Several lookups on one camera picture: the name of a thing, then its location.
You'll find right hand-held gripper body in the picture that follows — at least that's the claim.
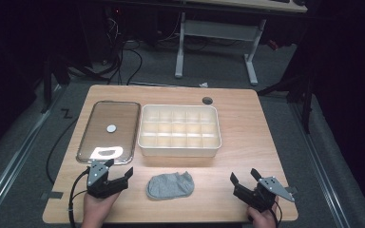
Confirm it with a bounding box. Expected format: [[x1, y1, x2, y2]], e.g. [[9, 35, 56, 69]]
[[233, 176, 296, 213]]

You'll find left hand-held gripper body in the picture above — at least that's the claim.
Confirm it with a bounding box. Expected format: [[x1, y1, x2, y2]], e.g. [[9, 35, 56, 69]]
[[86, 160, 130, 200]]

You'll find grey sock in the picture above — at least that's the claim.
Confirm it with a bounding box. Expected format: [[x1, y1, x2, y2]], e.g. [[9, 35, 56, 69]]
[[145, 171, 196, 200]]

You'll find white compartment storage box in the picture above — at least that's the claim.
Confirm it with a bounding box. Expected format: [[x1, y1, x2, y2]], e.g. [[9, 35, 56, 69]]
[[137, 104, 222, 159]]

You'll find person's left hand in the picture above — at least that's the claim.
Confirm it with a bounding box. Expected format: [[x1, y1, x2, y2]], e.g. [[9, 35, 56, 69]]
[[81, 189, 122, 228]]

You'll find person's right hand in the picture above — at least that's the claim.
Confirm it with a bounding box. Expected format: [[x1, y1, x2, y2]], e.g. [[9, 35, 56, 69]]
[[246, 196, 280, 228]]

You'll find clear plastic box lid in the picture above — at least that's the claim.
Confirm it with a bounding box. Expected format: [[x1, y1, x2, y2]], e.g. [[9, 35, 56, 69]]
[[76, 100, 142, 165]]

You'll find black metal stand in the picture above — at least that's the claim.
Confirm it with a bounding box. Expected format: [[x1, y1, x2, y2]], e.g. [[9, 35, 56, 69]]
[[257, 60, 317, 135], [39, 55, 74, 114]]

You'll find desk with white metal legs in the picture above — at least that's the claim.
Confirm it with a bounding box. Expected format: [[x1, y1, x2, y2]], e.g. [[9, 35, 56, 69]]
[[173, 0, 309, 87]]

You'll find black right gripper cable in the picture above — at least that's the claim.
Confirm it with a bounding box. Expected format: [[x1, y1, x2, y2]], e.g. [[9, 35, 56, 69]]
[[270, 202, 283, 228]]

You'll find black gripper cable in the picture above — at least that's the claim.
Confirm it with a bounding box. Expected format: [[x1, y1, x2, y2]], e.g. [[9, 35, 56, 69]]
[[67, 167, 91, 228], [270, 202, 283, 228]]

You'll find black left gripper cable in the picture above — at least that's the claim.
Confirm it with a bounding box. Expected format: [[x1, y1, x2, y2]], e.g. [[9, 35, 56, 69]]
[[67, 167, 91, 228]]

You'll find thin black floor cable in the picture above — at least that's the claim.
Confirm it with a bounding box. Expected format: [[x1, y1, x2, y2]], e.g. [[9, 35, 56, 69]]
[[45, 116, 81, 185]]

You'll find metal floor rail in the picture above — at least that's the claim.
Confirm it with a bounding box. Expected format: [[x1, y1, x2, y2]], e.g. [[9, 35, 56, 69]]
[[288, 100, 352, 228], [0, 85, 68, 220]]

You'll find black floor cable bundle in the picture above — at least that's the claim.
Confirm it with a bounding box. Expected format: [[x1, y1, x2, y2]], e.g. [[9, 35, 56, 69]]
[[103, 12, 144, 86]]

